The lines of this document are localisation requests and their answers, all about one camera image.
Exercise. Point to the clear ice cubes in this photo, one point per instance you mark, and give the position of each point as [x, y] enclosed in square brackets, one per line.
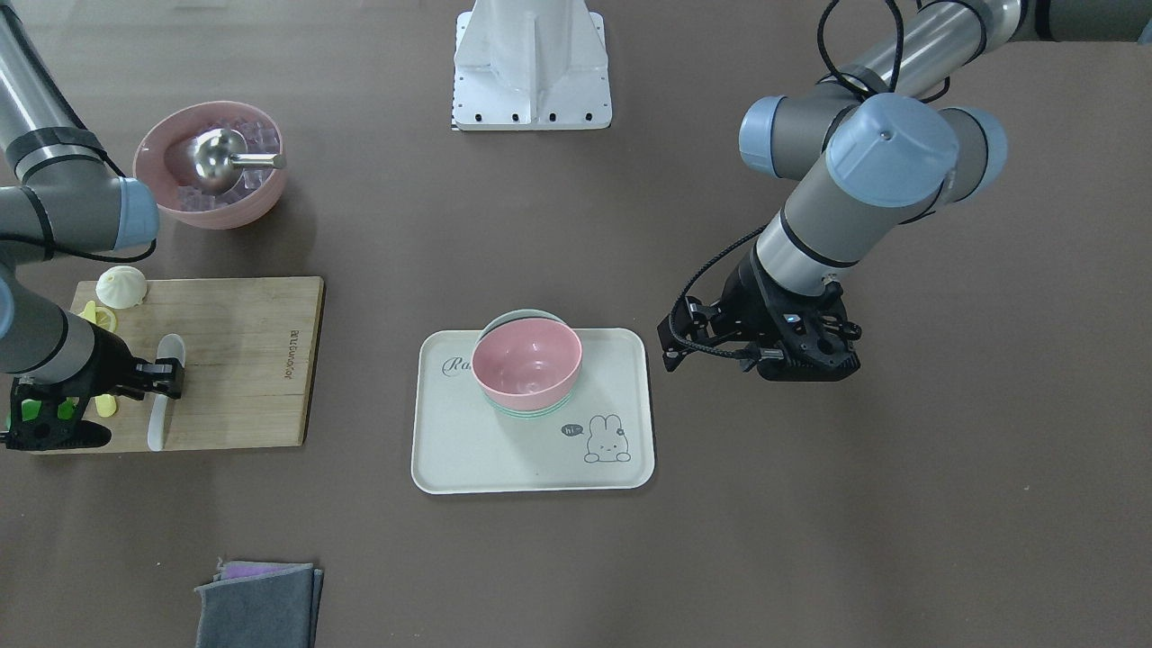
[260, 139]

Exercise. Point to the lower green bowls stack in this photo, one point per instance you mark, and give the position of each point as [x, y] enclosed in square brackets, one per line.
[531, 409]

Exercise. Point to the white ceramic spoon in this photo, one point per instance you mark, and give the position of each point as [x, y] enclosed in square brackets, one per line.
[170, 346]

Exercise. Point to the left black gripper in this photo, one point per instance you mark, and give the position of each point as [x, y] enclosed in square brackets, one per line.
[742, 293]

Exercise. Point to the metal ice scoop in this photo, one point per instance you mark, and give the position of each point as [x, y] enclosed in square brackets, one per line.
[215, 160]

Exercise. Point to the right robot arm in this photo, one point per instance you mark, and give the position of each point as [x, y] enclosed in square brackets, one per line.
[69, 199]

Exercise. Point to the yellow plastic knife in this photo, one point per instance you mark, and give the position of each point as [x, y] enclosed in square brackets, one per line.
[107, 405]

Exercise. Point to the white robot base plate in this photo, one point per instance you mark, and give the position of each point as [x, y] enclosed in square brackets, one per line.
[531, 66]

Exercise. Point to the large pink bowl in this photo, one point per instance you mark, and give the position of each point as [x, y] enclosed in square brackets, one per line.
[149, 165]

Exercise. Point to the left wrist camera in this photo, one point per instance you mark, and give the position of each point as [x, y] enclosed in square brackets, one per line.
[818, 341]

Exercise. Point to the cream rabbit tray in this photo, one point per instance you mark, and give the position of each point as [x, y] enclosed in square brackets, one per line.
[601, 438]

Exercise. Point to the gray folded cloth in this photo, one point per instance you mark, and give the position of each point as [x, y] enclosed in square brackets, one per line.
[260, 604]

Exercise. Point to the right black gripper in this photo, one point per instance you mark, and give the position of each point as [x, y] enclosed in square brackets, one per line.
[110, 363]

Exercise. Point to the white steamed bun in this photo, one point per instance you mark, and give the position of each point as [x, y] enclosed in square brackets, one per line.
[122, 287]

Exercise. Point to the small pink bowl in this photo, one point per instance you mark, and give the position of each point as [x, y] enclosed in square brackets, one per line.
[528, 360]

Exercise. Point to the lower lemon slice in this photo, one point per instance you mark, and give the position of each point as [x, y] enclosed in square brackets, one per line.
[101, 316]

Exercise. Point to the green lime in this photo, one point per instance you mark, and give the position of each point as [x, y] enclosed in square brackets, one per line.
[41, 417]

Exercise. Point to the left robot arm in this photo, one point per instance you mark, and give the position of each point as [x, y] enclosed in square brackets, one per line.
[868, 151]

